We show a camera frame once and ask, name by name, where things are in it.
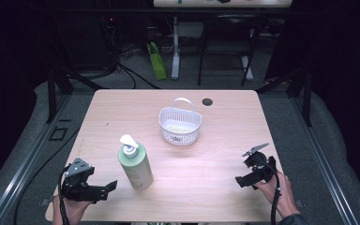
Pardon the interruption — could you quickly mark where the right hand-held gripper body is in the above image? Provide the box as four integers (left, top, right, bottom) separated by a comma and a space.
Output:
241, 142, 278, 190

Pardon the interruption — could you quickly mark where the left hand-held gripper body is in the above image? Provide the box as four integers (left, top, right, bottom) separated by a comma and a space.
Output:
60, 157, 110, 203

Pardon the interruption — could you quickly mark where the green pump bottle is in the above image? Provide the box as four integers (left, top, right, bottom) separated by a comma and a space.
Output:
117, 134, 155, 191

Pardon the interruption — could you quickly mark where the white plastic basket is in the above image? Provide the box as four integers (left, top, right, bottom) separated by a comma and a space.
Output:
157, 97, 203, 147

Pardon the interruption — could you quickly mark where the person's left hand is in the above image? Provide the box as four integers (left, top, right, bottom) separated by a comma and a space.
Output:
52, 194, 96, 225

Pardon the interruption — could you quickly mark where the person's right hand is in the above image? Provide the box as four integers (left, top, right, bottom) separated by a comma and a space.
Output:
254, 170, 302, 219

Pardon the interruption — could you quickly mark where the person's right dark sleeve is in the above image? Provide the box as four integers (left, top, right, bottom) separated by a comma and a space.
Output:
278, 213, 308, 225

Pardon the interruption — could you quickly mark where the black metal stand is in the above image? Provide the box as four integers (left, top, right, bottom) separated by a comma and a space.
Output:
256, 67, 313, 128
45, 67, 107, 125

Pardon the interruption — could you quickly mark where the green bag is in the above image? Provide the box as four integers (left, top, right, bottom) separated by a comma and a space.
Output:
146, 41, 169, 82

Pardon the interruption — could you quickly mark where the black chair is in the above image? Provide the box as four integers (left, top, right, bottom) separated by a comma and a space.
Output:
197, 13, 267, 87

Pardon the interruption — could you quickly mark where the white-legged background table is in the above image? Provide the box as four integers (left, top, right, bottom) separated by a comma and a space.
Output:
152, 0, 293, 82

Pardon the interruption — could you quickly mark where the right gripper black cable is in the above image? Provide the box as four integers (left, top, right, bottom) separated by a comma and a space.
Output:
259, 159, 282, 225

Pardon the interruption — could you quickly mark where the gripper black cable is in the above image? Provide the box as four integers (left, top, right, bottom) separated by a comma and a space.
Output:
259, 159, 282, 225
57, 164, 71, 225

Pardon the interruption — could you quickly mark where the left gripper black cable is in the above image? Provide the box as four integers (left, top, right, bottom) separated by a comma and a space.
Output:
57, 164, 71, 225

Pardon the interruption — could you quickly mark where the bundle of black cables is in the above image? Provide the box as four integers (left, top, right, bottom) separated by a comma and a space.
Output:
87, 15, 162, 91

